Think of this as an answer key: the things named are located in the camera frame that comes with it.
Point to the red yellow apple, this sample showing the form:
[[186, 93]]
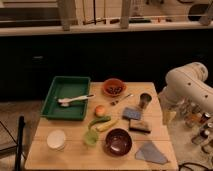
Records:
[[100, 110]]

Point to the light green cup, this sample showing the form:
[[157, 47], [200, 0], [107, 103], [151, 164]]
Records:
[[90, 137]]

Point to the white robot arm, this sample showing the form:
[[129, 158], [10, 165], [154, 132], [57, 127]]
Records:
[[186, 83]]

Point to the orange bowl with beans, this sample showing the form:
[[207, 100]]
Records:
[[113, 87]]

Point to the spice bottles rack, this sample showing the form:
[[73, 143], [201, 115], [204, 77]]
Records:
[[195, 119]]

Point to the white dish brush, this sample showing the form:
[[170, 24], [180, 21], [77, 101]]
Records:
[[65, 102]]

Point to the grey folded cloth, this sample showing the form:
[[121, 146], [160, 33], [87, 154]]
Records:
[[150, 153]]

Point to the dark maroon bowl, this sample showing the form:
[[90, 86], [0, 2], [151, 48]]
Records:
[[118, 142]]

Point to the blue sponge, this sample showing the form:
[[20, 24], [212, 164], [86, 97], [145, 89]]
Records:
[[130, 113]]

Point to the metal cup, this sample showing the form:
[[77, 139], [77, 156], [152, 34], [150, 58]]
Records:
[[145, 99]]

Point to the green plastic tray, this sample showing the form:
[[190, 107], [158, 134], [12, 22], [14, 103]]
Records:
[[66, 87]]

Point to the black chair frame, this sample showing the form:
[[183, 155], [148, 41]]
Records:
[[16, 147]]

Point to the green chili pepper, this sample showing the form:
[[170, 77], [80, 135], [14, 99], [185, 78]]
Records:
[[99, 120]]

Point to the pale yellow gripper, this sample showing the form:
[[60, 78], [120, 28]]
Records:
[[169, 112]]

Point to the yellow banana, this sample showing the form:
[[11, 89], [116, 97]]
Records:
[[107, 125]]

